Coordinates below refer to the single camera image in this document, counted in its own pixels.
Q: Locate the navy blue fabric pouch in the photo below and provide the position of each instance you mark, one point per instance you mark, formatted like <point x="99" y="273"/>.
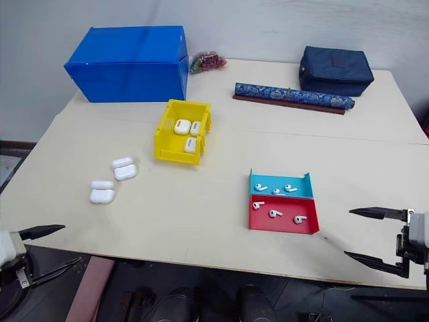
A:
<point x="335" y="70"/>

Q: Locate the dark furniture piece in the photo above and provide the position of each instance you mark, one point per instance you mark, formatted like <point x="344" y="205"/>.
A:
<point x="13" y="157"/>

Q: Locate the white earbud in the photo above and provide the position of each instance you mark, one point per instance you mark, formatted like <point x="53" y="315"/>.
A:
<point x="258" y="187"/>
<point x="289" y="187"/>
<point x="273" y="213"/>
<point x="298" y="219"/>
<point x="256" y="205"/>
<point x="277" y="192"/>

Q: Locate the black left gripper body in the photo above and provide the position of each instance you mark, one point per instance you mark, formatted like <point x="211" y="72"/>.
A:
<point x="11" y="273"/>

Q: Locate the red plastic tray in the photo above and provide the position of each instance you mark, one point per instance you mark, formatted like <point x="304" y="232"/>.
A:
<point x="285" y="225"/>

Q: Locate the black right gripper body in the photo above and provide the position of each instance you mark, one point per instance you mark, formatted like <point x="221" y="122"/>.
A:
<point x="402" y="248"/>

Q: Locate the dark rounded shape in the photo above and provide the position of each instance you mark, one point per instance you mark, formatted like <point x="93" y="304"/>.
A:
<point x="174" y="307"/>
<point x="252" y="305"/>

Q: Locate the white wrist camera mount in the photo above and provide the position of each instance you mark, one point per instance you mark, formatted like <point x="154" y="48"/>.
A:
<point x="8" y="246"/>
<point x="419" y="231"/>

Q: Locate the white earbud case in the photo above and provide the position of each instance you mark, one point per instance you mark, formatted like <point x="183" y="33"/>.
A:
<point x="101" y="195"/>
<point x="190" y="145"/>
<point x="181" y="126"/>
<point x="124" y="171"/>
<point x="195" y="128"/>

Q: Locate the bag of red green items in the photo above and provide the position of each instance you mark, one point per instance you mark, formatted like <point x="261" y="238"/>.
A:
<point x="207" y="62"/>

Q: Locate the blue patterned rolled scroll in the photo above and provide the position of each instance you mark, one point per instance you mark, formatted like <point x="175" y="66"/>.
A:
<point x="295" y="94"/>

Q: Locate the cyan plastic tray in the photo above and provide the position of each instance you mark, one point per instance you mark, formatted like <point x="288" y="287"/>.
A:
<point x="305" y="188"/>

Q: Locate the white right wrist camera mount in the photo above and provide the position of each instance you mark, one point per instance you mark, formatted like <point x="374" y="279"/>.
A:
<point x="419" y="231"/>

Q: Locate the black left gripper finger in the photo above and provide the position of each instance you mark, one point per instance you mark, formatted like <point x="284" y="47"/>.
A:
<point x="55" y="271"/>
<point x="40" y="230"/>

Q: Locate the large blue plastic box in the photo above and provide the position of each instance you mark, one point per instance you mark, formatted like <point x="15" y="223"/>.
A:
<point x="127" y="72"/>

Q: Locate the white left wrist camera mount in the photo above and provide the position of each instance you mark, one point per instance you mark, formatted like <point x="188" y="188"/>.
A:
<point x="8" y="246"/>

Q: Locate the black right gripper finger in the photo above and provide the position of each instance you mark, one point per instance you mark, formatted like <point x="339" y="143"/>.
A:
<point x="382" y="213"/>
<point x="385" y="267"/>

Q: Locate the maroon board under table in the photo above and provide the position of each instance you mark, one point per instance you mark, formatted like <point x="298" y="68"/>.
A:
<point x="90" y="288"/>

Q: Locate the yellow plastic bin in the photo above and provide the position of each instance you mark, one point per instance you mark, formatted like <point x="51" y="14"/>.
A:
<point x="174" y="149"/>

